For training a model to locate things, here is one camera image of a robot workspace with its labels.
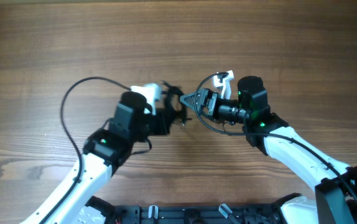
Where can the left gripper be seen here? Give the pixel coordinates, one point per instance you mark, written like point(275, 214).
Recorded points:
point(162, 116)

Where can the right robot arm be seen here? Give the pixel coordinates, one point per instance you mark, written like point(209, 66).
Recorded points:
point(333, 182)

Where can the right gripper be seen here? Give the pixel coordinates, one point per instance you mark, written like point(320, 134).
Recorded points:
point(203, 101)

